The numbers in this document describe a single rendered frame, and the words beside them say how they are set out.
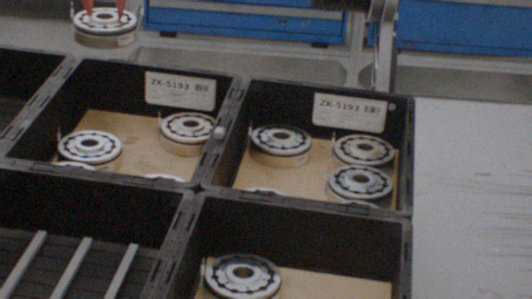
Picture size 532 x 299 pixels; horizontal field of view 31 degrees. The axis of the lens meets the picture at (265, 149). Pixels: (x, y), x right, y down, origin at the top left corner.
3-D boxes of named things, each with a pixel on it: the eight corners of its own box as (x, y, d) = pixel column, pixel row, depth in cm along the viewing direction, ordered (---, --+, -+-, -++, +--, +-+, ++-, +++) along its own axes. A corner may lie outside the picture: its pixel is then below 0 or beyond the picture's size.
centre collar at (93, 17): (94, 12, 160) (94, 9, 159) (123, 16, 159) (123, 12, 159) (86, 23, 155) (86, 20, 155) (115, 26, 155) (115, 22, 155)
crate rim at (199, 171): (78, 66, 173) (78, 53, 172) (243, 86, 171) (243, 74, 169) (-9, 174, 138) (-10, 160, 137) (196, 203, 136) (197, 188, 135)
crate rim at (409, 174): (243, 86, 171) (244, 74, 169) (414, 108, 168) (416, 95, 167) (197, 203, 136) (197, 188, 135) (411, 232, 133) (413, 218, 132)
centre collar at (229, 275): (225, 263, 131) (225, 259, 131) (262, 266, 131) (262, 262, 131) (224, 285, 127) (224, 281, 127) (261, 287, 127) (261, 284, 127)
